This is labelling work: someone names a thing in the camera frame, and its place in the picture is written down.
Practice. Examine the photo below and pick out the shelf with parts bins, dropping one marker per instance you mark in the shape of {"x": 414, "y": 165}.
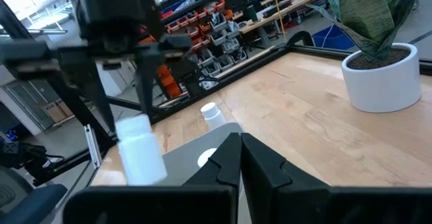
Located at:
{"x": 216, "y": 38}

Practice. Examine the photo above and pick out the green snake plant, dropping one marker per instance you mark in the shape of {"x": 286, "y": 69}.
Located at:
{"x": 368, "y": 15}

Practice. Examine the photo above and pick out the black aluminium table frame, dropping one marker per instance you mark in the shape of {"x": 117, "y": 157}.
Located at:
{"x": 236, "y": 76}

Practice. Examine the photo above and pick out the blue plastic bin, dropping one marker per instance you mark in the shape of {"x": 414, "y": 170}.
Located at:
{"x": 334, "y": 40}

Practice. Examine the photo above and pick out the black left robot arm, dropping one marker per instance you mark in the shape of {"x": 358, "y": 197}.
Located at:
{"x": 20, "y": 156}

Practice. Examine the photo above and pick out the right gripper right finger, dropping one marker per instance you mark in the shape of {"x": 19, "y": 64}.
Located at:
{"x": 266, "y": 176}

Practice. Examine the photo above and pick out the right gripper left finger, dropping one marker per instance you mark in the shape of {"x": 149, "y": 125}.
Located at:
{"x": 219, "y": 170}

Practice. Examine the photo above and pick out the white pill bottle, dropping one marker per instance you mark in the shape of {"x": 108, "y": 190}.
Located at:
{"x": 213, "y": 116}
{"x": 141, "y": 156}
{"x": 205, "y": 158}

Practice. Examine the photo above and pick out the long wooden workbench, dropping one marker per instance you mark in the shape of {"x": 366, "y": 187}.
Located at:
{"x": 287, "y": 9}

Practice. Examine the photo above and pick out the white round plant pot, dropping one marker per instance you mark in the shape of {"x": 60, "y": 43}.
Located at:
{"x": 381, "y": 85}

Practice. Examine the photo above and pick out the dark office chair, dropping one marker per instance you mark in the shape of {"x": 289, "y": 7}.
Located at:
{"x": 30, "y": 203}

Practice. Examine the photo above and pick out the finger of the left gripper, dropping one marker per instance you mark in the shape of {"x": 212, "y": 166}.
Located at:
{"x": 91, "y": 99}
{"x": 148, "y": 82}

